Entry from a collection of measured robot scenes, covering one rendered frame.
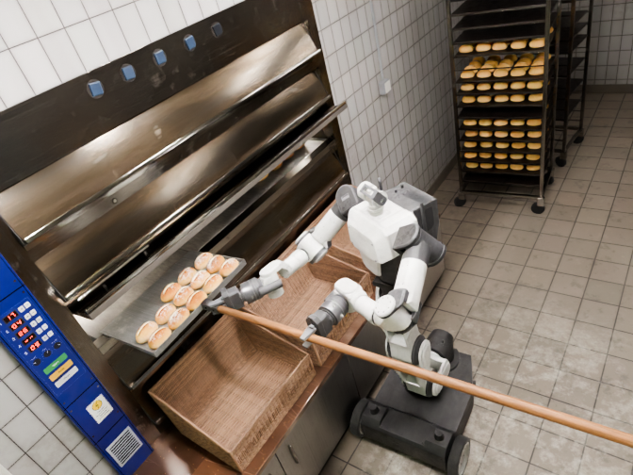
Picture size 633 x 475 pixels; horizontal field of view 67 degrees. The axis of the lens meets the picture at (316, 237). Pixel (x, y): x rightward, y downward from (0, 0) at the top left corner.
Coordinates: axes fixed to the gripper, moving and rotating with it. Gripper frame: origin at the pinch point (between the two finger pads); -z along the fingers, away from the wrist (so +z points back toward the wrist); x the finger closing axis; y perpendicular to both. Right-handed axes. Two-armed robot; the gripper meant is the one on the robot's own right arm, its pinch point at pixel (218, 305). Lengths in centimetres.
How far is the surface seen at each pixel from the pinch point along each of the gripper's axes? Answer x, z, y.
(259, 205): -4, 38, -67
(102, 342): -2.9, -47.7, -13.8
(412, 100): -26, 191, -166
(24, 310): 31, -58, -2
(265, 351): -61, 10, -27
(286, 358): -59, 18, -14
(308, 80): 37, 93, -106
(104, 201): 46, -22, -29
